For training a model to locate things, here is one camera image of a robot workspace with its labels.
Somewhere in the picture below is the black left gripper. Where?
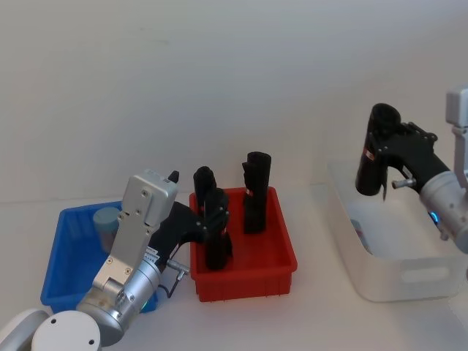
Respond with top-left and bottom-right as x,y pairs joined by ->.
146,201 -> 230,272

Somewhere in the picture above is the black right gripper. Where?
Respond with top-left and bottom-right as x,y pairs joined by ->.
368,121 -> 451,201

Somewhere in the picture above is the black cloth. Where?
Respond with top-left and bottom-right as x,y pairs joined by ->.
192,166 -> 219,215
241,151 -> 273,235
203,187 -> 234,272
355,102 -> 402,197

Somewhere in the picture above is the red plastic bin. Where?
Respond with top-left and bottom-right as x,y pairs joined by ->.
189,186 -> 299,303

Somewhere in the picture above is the small pink blue item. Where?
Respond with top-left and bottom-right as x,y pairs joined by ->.
350,218 -> 368,244

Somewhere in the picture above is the pale blue pink cylinder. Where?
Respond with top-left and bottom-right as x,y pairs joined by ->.
91,207 -> 121,254

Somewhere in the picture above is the white plastic bin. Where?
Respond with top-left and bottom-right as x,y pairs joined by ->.
326,159 -> 468,303

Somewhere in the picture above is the blue plastic bin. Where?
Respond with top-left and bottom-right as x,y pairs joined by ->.
39,200 -> 159,316

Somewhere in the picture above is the thin dark left gripper cable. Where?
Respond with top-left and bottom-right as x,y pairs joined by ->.
159,258 -> 191,298

